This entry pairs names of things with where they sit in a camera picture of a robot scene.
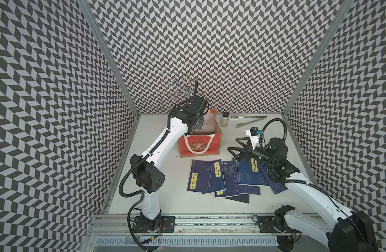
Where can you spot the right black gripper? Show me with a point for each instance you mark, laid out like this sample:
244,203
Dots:
248,146

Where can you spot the blue book map cover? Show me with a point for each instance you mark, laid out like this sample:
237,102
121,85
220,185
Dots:
231,182

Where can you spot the red burlap canvas bag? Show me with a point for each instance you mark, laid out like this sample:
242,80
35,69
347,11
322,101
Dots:
203,143

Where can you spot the blue book sideways yellow label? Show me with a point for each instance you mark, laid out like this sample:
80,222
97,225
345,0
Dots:
200,176

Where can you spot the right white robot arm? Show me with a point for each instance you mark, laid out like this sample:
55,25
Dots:
341,229

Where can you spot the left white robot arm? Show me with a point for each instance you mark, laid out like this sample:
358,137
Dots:
144,177

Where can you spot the metal tongs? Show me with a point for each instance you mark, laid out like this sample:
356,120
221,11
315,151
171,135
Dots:
247,119

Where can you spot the small glass jar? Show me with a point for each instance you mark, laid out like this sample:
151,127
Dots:
225,119

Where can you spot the dark blue bottom book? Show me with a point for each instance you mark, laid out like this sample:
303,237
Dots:
243,198

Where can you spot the blue book far right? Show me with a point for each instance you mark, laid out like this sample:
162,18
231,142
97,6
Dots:
276,187

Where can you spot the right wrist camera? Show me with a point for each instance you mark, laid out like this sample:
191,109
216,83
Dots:
254,135

